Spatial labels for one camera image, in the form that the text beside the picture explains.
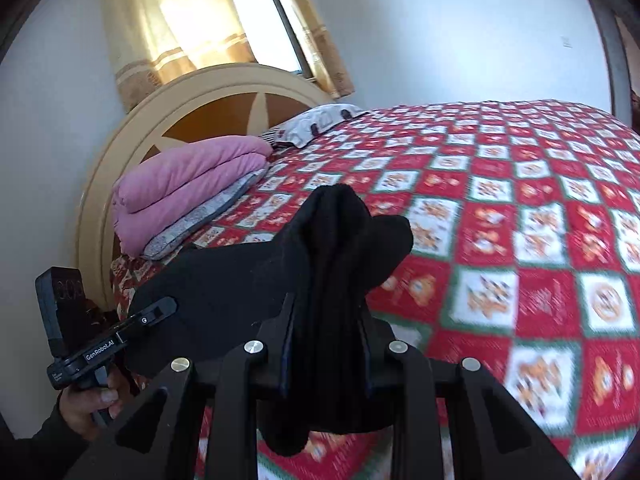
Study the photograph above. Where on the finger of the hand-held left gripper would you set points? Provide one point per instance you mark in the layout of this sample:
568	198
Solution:
147	314

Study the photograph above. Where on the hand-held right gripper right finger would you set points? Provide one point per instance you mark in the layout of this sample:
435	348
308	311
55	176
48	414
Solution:
380	355

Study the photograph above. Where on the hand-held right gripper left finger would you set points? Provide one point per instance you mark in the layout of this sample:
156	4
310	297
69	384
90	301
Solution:
280	345

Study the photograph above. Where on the black pants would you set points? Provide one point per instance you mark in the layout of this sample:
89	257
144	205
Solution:
330	260

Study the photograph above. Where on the person's left forearm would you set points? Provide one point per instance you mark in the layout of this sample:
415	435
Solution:
35	450

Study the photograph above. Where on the person's left hand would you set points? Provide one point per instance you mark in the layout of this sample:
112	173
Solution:
85	405

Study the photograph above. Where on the pink folded quilt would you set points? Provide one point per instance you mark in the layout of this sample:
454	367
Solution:
185	185

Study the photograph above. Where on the red checked printed blanket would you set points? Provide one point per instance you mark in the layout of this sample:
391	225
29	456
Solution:
500	210

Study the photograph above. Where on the round cream wooden headboard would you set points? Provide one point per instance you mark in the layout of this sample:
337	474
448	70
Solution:
150	120

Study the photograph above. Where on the white patterned pillow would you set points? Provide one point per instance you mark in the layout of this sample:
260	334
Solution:
315	122

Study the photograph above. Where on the yellow curtain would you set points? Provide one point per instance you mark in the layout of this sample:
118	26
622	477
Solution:
165	25

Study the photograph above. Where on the bright window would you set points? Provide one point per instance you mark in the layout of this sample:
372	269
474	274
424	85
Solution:
270	25

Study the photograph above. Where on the wooden door frame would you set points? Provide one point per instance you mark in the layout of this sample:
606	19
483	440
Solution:
612	55

